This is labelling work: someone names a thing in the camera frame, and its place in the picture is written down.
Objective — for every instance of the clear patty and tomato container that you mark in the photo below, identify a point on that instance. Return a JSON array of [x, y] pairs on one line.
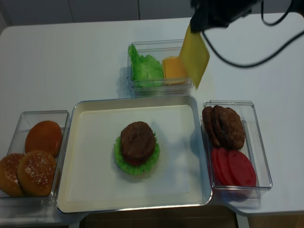
[[253, 147]]

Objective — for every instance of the sesame bun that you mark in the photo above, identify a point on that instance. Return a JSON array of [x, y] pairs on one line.
[[36, 172], [8, 175]]

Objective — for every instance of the right sesame bun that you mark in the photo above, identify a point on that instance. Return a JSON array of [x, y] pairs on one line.
[[36, 172]]

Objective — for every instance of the rear red tomato slice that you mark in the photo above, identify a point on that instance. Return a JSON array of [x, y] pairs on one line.
[[217, 171]]

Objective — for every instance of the green lettuce leaf in container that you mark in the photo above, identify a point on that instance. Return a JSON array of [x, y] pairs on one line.
[[144, 67]]

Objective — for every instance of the front red tomato slice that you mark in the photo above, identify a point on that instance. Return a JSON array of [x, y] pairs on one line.
[[241, 169]]

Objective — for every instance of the red tomato slice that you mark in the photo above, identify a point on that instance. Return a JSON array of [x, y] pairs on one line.
[[241, 169], [217, 171], [226, 178]]

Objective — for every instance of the middle red tomato slice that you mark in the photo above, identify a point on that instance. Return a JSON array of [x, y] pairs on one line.
[[226, 178]]

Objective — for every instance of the middle brown meat patty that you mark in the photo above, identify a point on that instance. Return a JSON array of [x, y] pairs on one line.
[[207, 121]]

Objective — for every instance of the brown patty on burger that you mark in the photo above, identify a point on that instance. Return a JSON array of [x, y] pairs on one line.
[[137, 142]]

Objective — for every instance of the clear lettuce and cheese container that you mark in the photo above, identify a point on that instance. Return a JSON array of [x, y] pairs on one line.
[[160, 50]]

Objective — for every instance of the smooth brown bun top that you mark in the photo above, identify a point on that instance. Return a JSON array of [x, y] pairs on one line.
[[44, 136]]

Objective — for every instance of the brown meat patty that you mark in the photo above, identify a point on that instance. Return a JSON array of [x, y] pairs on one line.
[[207, 121], [228, 128]]

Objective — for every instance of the yellow cheese stack in container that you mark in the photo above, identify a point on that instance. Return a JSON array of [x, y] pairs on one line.
[[174, 71]]

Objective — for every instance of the white metal tray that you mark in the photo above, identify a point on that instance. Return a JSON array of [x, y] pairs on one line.
[[200, 190]]

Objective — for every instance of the front brown meat patty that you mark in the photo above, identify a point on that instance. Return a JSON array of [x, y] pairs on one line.
[[228, 128]]

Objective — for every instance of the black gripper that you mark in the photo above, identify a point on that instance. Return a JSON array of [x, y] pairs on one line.
[[210, 14]]

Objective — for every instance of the clear bun container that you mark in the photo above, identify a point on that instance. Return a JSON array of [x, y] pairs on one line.
[[12, 140]]

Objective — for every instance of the green lettuce on burger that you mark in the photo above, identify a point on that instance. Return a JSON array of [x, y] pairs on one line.
[[135, 170]]

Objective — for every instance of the yellow cheese slice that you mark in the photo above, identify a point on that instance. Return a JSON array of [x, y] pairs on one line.
[[194, 56]]

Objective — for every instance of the left sesame bun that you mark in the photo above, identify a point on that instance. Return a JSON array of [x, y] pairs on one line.
[[8, 175]]

